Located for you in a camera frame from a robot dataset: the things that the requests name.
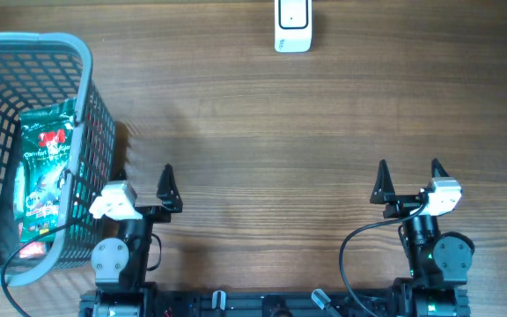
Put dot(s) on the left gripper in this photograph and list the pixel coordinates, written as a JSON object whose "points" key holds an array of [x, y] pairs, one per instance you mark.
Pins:
{"points": [[171, 202]]}

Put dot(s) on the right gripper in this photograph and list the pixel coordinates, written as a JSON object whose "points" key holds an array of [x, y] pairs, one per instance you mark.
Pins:
{"points": [[384, 191]]}

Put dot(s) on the green 3M gloves packet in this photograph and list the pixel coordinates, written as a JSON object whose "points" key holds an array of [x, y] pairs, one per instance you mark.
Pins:
{"points": [[46, 137]]}

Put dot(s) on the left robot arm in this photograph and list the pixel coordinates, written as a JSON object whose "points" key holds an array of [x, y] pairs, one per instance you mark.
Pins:
{"points": [[120, 263]]}

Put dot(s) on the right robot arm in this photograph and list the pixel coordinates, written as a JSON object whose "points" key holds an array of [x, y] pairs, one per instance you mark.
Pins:
{"points": [[438, 262]]}

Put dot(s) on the white barcode scanner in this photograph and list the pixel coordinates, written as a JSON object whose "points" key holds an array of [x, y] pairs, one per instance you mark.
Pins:
{"points": [[293, 25]]}

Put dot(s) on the pale green wipes packet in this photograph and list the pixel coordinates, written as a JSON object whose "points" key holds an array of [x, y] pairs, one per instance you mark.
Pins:
{"points": [[19, 192]]}

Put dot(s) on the red tissue packet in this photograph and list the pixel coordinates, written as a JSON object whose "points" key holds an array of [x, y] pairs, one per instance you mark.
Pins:
{"points": [[33, 250]]}

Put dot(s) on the grey plastic mesh basket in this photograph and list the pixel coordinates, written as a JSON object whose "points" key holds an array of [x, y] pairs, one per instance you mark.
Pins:
{"points": [[39, 70]]}

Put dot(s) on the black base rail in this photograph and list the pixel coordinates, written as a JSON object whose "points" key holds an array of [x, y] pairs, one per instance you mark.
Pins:
{"points": [[383, 302]]}

